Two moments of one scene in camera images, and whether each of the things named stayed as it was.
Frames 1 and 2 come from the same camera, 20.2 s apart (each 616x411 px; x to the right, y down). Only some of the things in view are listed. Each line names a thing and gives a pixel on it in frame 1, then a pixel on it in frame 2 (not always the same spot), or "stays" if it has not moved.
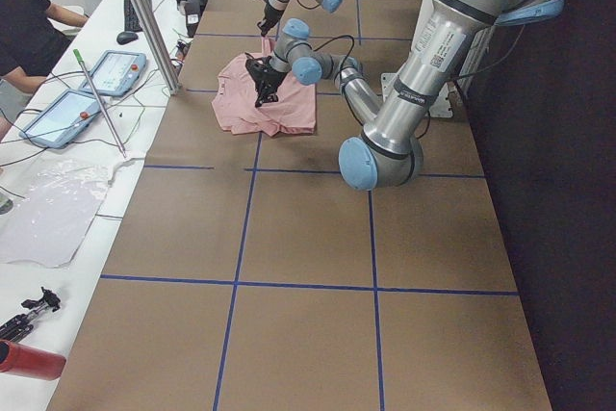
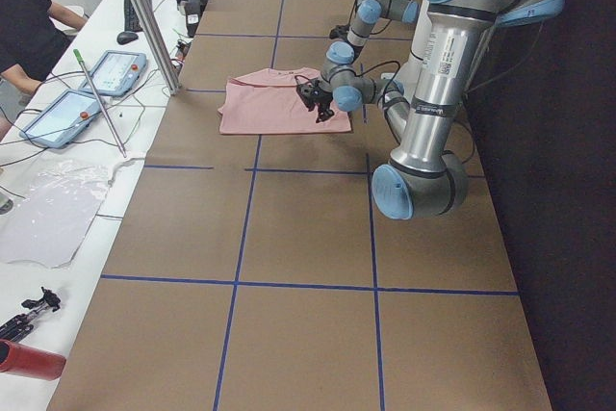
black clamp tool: x=15 y=327 stays
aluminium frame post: x=149 y=23 stays
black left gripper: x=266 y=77 → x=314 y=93
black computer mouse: x=126 y=37 stays
